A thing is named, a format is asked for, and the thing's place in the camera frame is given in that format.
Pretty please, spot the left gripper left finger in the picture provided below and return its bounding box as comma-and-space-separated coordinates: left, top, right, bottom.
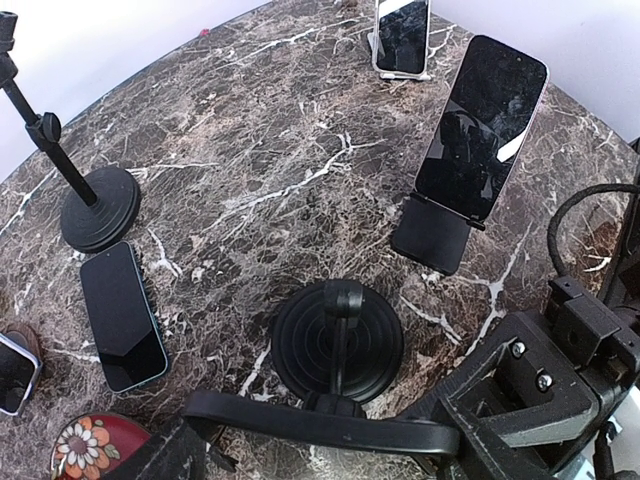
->
105, 417, 235, 479

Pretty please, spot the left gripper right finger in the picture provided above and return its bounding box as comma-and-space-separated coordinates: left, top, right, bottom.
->
399, 277, 639, 479

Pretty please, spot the large blue-edged smartphone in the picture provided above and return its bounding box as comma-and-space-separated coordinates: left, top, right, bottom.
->
80, 241, 169, 393

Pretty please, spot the short black round-base stand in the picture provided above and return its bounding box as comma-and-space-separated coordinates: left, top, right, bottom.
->
183, 279, 460, 457

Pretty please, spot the tall black clamp phone stand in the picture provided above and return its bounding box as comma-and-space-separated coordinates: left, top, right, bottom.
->
0, 10, 143, 254

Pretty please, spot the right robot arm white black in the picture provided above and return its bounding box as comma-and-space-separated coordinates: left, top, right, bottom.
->
546, 166, 639, 307

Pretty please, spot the black folding phone stand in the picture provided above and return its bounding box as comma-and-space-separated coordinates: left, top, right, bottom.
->
391, 190, 486, 276

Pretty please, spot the black smartphone on folding stand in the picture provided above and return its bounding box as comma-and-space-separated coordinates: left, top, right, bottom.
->
415, 35, 548, 223

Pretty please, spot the white phone stand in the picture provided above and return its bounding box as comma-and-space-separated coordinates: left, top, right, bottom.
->
367, 31, 432, 82

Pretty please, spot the red floral plate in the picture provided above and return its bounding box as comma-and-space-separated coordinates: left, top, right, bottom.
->
50, 412, 151, 479

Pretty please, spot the smartphone in green holder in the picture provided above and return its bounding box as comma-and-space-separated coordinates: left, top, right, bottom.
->
1, 330, 43, 416

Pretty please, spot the white-cased smartphone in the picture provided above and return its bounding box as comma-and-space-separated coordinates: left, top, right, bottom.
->
372, 0, 431, 75

